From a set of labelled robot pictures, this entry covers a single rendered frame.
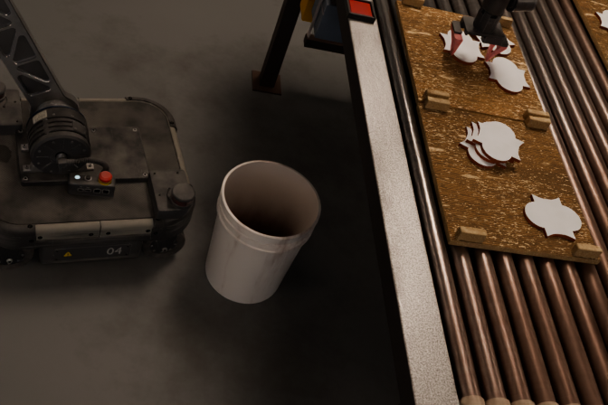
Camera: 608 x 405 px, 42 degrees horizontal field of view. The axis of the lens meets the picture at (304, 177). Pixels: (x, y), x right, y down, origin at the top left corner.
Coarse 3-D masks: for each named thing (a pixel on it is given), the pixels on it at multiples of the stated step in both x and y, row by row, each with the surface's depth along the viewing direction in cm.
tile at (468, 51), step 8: (448, 32) 208; (448, 40) 206; (464, 40) 208; (448, 48) 203; (464, 48) 205; (472, 48) 206; (456, 56) 202; (464, 56) 203; (472, 56) 204; (480, 56) 205
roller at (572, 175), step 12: (504, 12) 230; (516, 36) 222; (528, 60) 216; (540, 96) 205; (552, 120) 199; (552, 132) 196; (564, 144) 195; (564, 156) 190; (576, 180) 186; (576, 192) 183; (588, 204) 181; (588, 216) 178; (588, 228) 176; (600, 240) 173; (600, 264) 169; (600, 276) 168
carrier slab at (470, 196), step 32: (448, 128) 182; (512, 128) 189; (448, 160) 174; (544, 160) 184; (448, 192) 167; (480, 192) 170; (512, 192) 173; (544, 192) 177; (448, 224) 161; (480, 224) 163; (512, 224) 166; (544, 256) 164
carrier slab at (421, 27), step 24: (408, 24) 207; (432, 24) 211; (408, 48) 200; (432, 48) 203; (432, 72) 196; (456, 72) 198; (480, 72) 202; (528, 72) 208; (456, 96) 192; (480, 96) 195; (504, 96) 198; (528, 96) 201
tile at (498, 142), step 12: (480, 132) 180; (492, 132) 181; (504, 132) 182; (480, 144) 178; (492, 144) 178; (504, 144) 179; (516, 144) 181; (492, 156) 175; (504, 156) 176; (516, 156) 177
